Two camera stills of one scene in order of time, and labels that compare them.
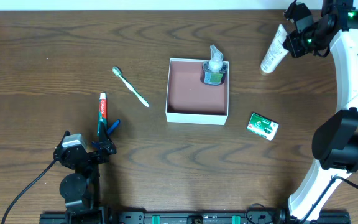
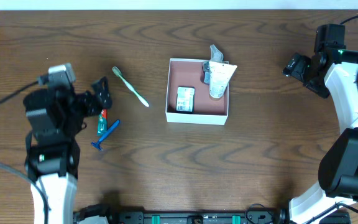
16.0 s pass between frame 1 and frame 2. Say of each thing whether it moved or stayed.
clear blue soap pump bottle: stayed
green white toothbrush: stayed
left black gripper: moved
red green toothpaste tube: stayed
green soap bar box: moved
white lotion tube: moved
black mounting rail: stayed
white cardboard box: stayed
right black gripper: moved
